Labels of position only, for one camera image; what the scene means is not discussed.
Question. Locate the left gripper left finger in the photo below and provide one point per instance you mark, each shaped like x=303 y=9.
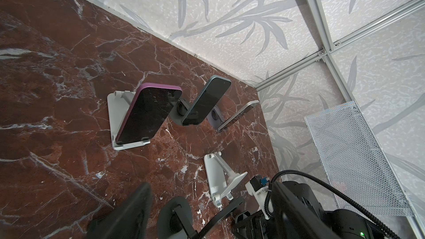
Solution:
x=127 y=221

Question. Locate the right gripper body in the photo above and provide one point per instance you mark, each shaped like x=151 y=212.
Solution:
x=253 y=226

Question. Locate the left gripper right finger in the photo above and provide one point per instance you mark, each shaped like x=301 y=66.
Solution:
x=298 y=213

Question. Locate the white folding phone stand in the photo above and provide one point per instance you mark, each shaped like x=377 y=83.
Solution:
x=221 y=178

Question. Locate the silver phone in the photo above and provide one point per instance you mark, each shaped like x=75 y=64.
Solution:
x=234 y=118

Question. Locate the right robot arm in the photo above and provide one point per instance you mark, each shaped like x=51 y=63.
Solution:
x=349 y=225

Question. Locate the white stand under purple phone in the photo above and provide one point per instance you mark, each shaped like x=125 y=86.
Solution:
x=118 y=104

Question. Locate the purple phone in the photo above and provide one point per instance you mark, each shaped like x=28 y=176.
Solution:
x=149 y=109

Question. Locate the grey round stand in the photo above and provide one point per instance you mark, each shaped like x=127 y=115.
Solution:
x=180 y=108

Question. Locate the teal phone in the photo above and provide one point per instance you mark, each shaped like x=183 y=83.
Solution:
x=213 y=91

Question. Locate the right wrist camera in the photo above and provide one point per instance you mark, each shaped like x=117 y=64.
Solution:
x=258 y=187

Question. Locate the white wire mesh basket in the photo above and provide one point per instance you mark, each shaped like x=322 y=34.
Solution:
x=354 y=162

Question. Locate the aluminium frame crossbar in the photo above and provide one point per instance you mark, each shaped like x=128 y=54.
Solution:
x=365 y=31

